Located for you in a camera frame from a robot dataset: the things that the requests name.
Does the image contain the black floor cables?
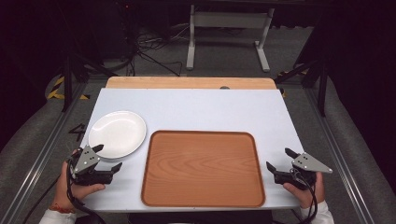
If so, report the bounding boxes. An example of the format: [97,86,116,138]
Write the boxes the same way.
[124,22,194,77]

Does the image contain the yellow black floor tape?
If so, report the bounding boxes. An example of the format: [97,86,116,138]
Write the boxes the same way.
[46,76,92,101]

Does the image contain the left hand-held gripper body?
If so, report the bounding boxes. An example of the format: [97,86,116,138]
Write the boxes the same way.
[68,145,114,187]

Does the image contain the hand-held gripper black cable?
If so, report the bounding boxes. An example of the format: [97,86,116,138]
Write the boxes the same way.
[290,169,319,224]
[65,157,107,224]

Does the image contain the brown wooden tray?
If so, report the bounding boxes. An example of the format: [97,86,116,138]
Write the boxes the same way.
[140,130,266,208]

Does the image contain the white plate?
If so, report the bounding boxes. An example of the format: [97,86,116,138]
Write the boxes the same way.
[88,110,148,161]

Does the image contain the light wooden table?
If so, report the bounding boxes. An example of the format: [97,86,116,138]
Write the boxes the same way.
[106,76,277,91]

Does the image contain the person's right hand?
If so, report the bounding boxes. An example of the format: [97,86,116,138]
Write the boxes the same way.
[282,172,327,210]

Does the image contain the aluminium rail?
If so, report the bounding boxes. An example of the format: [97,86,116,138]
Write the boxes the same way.
[303,88,376,224]
[0,83,89,224]

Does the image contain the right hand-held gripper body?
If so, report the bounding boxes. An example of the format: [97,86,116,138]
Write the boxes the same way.
[274,152,333,191]

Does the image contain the person's left hand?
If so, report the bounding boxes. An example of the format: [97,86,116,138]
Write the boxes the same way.
[51,148,106,213]

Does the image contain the black tripod stand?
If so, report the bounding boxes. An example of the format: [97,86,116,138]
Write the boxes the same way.
[61,49,120,114]
[274,57,331,118]

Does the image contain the white metal stand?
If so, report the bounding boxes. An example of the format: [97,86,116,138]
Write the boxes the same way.
[186,4,276,73]

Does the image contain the right hand-held gripper black cable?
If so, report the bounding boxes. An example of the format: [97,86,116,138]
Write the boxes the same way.
[290,169,319,224]

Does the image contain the red bracelet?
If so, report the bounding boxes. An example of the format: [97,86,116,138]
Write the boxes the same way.
[49,203,76,215]

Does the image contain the left hand-held gripper black cable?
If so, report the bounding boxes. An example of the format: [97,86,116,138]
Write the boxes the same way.
[65,157,107,224]

